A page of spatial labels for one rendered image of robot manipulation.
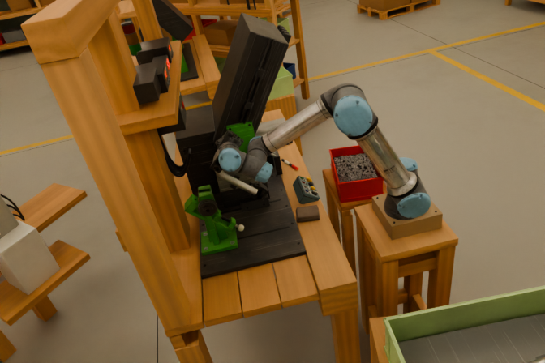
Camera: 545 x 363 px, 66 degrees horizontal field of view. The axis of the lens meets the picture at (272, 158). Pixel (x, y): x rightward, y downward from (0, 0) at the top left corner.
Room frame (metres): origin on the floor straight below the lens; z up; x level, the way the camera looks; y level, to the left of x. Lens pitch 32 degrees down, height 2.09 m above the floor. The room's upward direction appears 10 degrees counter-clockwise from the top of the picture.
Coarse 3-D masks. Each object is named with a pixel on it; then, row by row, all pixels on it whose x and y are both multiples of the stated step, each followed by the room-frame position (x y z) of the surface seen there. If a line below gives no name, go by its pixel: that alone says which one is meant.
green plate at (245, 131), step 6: (228, 126) 1.63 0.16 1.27; (234, 126) 1.63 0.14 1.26; (240, 126) 1.63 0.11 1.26; (246, 126) 1.63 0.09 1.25; (252, 126) 1.63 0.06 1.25; (234, 132) 1.62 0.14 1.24; (240, 132) 1.62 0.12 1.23; (246, 132) 1.62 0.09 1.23; (252, 132) 1.62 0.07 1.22; (246, 138) 1.62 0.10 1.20; (246, 144) 1.61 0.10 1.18; (240, 150) 1.60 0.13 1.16; (246, 150) 1.60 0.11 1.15
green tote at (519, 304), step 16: (528, 288) 0.80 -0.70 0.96; (544, 288) 0.79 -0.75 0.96; (464, 304) 0.78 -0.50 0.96; (480, 304) 0.78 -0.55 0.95; (496, 304) 0.78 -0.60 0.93; (512, 304) 0.78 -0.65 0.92; (528, 304) 0.79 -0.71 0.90; (544, 304) 0.79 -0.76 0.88; (384, 320) 0.78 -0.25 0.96; (400, 320) 0.78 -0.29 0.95; (416, 320) 0.78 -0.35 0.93; (432, 320) 0.78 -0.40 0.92; (448, 320) 0.78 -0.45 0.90; (464, 320) 0.78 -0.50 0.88; (480, 320) 0.78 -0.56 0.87; (496, 320) 0.78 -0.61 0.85; (400, 336) 0.78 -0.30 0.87; (416, 336) 0.78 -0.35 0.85; (400, 352) 0.67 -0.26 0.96
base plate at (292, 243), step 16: (272, 176) 1.73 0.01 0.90; (272, 192) 1.59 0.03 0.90; (224, 208) 1.54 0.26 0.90; (240, 208) 1.52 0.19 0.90; (272, 208) 1.47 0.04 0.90; (288, 208) 1.45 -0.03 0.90; (256, 224) 1.38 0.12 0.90; (272, 224) 1.37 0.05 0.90; (288, 224) 1.35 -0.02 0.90; (240, 240) 1.31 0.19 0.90; (256, 240) 1.29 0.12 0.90; (272, 240) 1.27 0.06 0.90; (288, 240) 1.26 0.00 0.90; (208, 256) 1.25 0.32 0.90; (224, 256) 1.23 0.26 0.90; (240, 256) 1.21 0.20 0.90; (256, 256) 1.20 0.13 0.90; (272, 256) 1.18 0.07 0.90; (288, 256) 1.17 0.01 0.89; (208, 272) 1.16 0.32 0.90; (224, 272) 1.15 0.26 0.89
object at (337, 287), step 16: (272, 112) 2.45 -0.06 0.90; (288, 160) 1.84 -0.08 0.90; (288, 176) 1.70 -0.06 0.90; (304, 176) 1.68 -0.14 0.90; (288, 192) 1.57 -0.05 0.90; (320, 208) 1.41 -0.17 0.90; (304, 224) 1.33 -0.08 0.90; (320, 224) 1.31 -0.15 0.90; (304, 240) 1.24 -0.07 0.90; (320, 240) 1.22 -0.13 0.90; (336, 240) 1.21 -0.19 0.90; (320, 256) 1.14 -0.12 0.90; (336, 256) 1.12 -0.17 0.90; (320, 272) 1.06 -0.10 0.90; (336, 272) 1.05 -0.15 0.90; (352, 272) 1.03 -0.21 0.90; (320, 288) 0.99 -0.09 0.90; (336, 288) 0.98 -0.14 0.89; (352, 288) 0.99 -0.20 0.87; (320, 304) 0.99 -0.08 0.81; (336, 304) 0.98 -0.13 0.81; (352, 304) 0.99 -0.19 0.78
